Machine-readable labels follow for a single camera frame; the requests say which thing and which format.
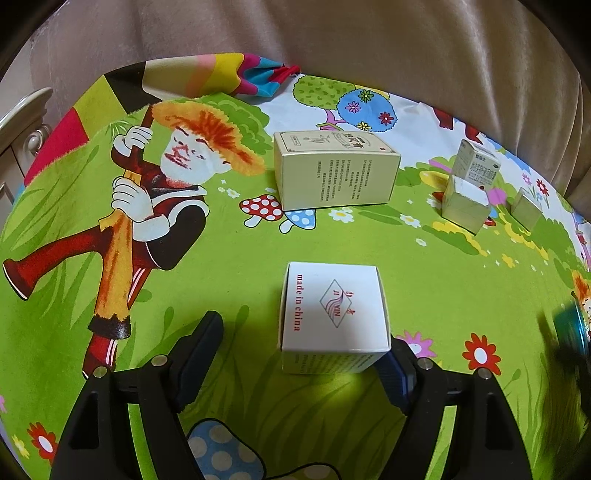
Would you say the small beige cube box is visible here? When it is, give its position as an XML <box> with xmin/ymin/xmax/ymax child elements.
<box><xmin>442</xmin><ymin>175</ymin><xmax>491</xmax><ymax>235</ymax></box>

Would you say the white made-in-china box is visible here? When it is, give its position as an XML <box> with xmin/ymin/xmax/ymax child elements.
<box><xmin>277</xmin><ymin>262</ymin><xmax>392</xmax><ymax>375</ymax></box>

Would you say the green cartoon print cloth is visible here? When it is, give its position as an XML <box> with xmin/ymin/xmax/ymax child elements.
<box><xmin>1</xmin><ymin>53</ymin><xmax>590</xmax><ymax>479</ymax></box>

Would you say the large beige cardboard box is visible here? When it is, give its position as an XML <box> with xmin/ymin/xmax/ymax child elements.
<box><xmin>273</xmin><ymin>130</ymin><xmax>402</xmax><ymax>211</ymax></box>

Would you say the green carton box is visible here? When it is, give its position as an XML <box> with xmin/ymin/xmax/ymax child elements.
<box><xmin>553</xmin><ymin>300</ymin><xmax>589</xmax><ymax>369</ymax></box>

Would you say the beige curtain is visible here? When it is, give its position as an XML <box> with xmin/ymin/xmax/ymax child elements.
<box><xmin>29</xmin><ymin>1</ymin><xmax>590</xmax><ymax>212</ymax></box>

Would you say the small beige box far right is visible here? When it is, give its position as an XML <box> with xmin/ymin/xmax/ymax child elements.
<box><xmin>510</xmin><ymin>188</ymin><xmax>542</xmax><ymax>231</ymax></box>

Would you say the white medicine box with barcode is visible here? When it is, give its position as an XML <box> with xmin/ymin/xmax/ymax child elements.
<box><xmin>452</xmin><ymin>139</ymin><xmax>501</xmax><ymax>191</ymax></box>

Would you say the white ornate cabinet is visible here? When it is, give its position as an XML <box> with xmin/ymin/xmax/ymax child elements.
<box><xmin>0</xmin><ymin>87</ymin><xmax>53</xmax><ymax>226</ymax></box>

